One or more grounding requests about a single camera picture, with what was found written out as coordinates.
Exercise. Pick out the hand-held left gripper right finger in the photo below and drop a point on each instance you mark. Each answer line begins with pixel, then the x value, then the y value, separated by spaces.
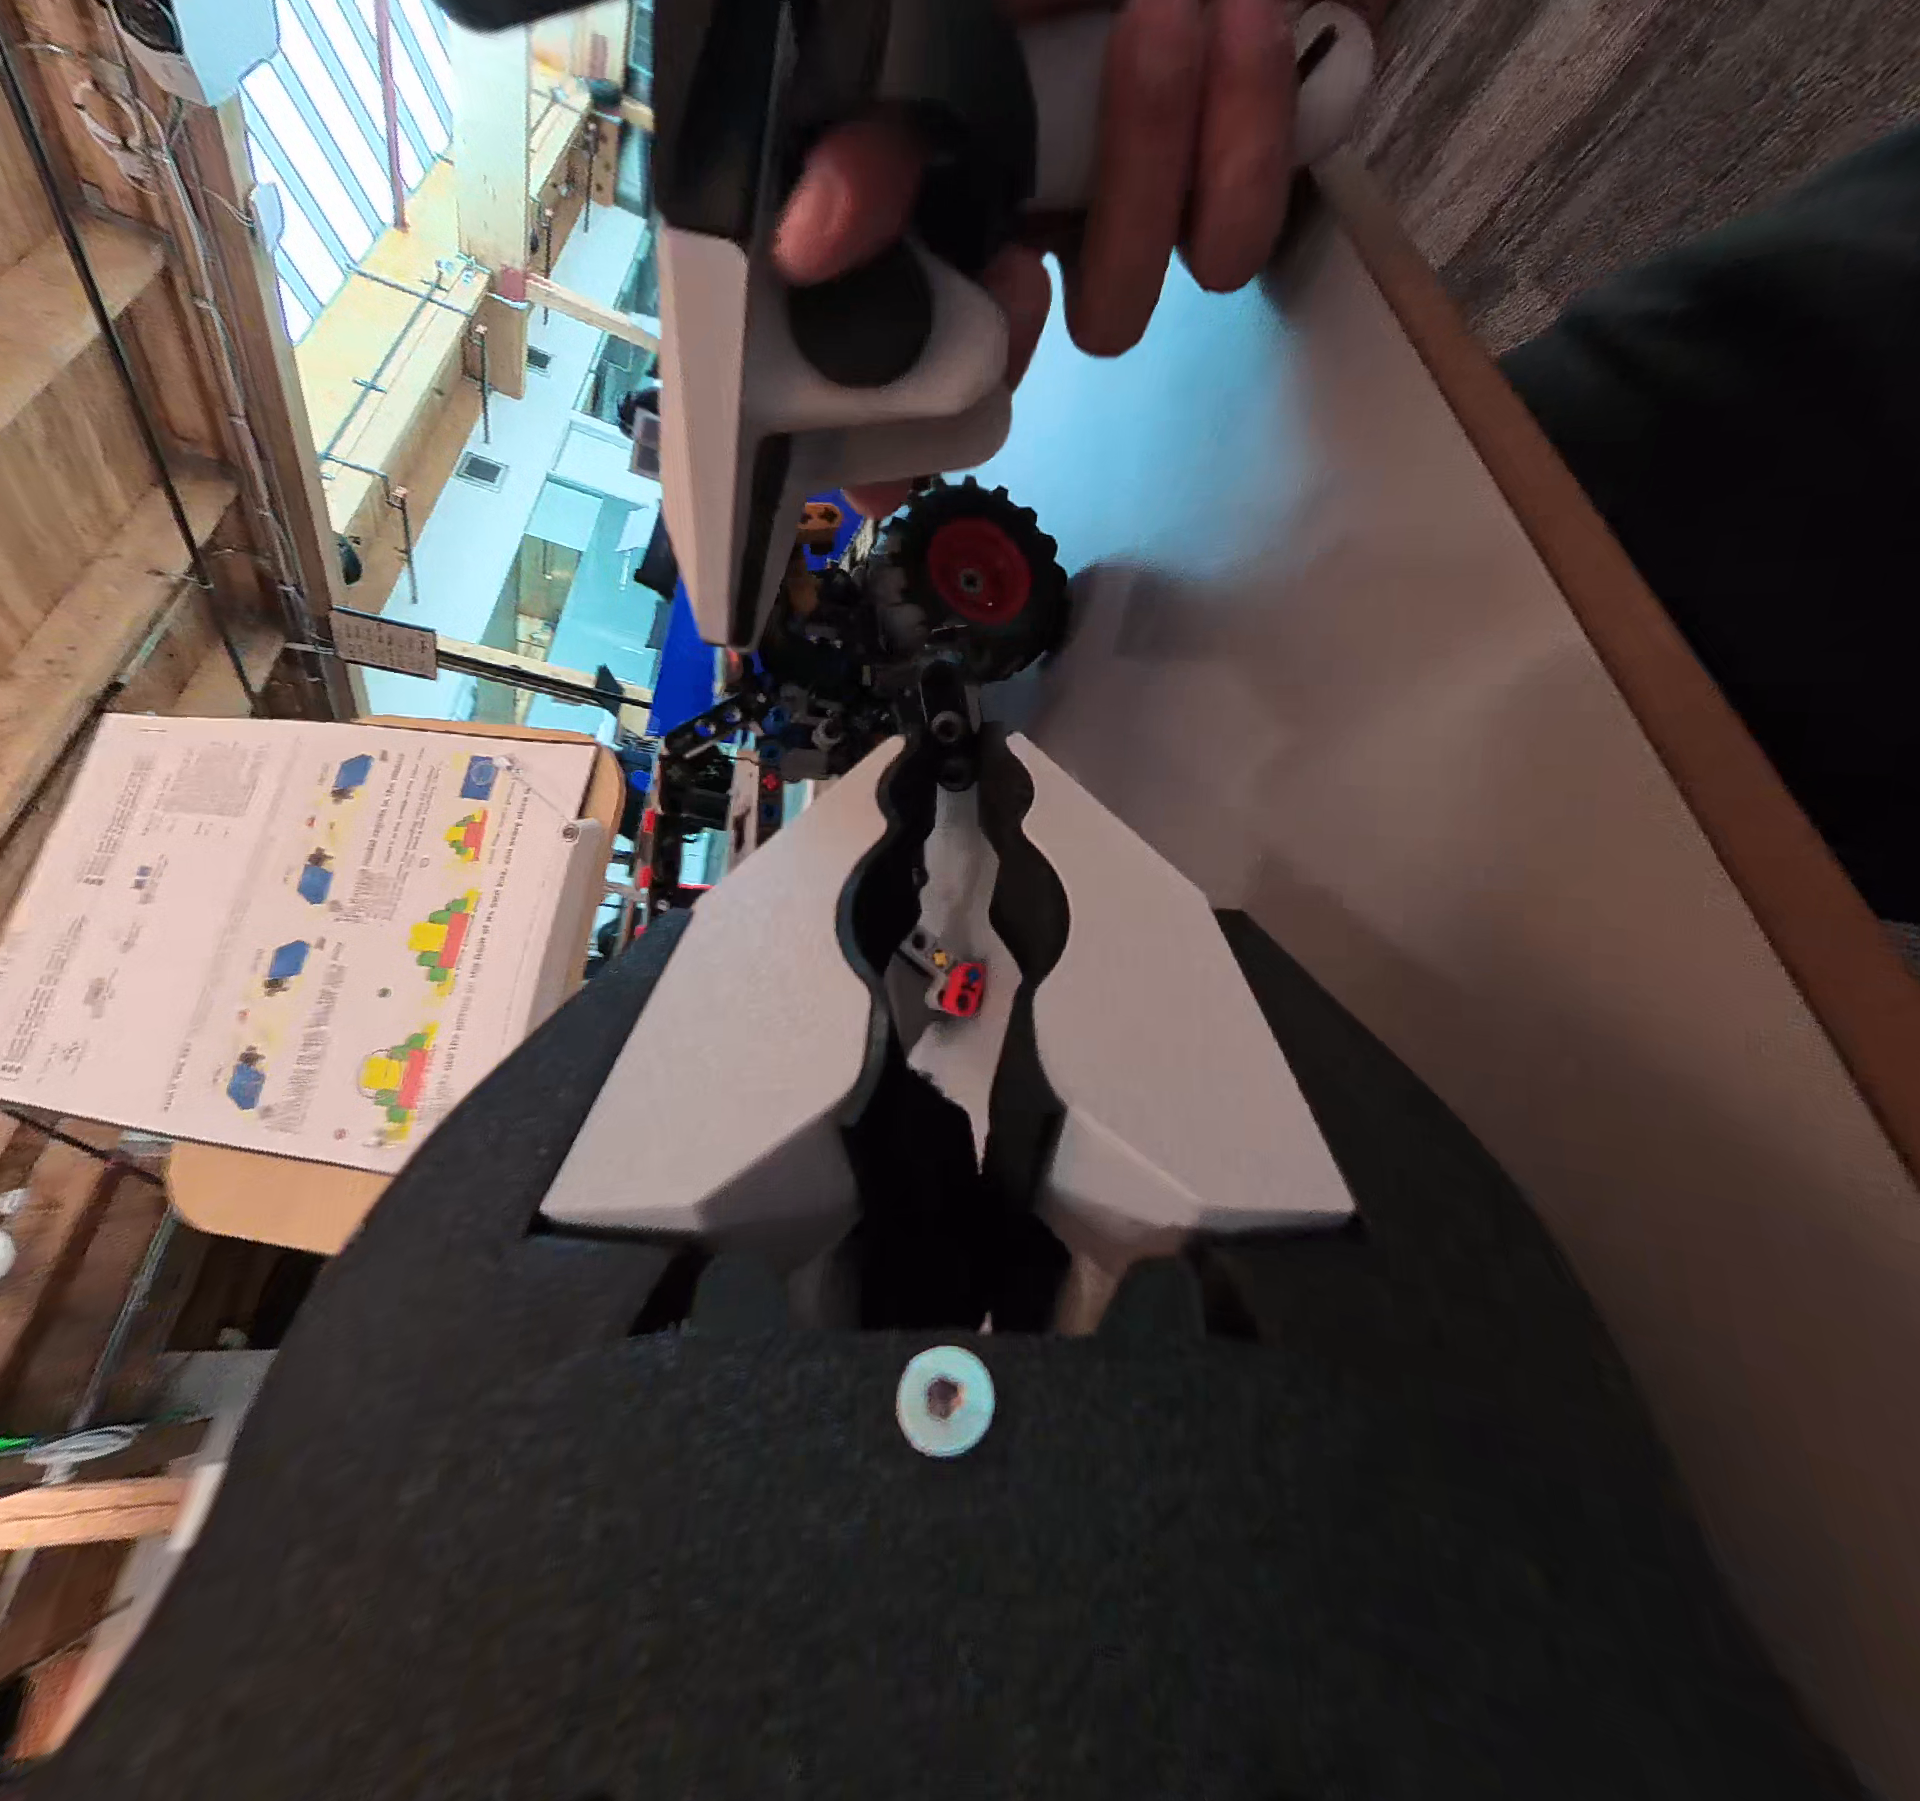
pixel 1185 1065

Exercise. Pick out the instruction poster board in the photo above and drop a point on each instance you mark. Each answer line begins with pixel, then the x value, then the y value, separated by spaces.
pixel 257 1209

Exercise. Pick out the person's right hand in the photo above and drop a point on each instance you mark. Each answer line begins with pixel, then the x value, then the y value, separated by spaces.
pixel 1171 152

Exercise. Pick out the small red grey brick piece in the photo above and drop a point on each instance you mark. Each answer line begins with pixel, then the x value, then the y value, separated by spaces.
pixel 961 987

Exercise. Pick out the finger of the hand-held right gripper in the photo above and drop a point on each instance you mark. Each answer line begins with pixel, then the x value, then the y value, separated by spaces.
pixel 705 406

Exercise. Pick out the blue black toy brick truck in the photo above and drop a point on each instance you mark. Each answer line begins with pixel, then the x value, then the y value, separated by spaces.
pixel 976 572

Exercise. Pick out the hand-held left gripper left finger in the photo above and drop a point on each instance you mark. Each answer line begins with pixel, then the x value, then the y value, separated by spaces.
pixel 720 1051

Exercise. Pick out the white printed instruction sheet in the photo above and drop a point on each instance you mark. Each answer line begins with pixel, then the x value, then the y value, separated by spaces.
pixel 226 902

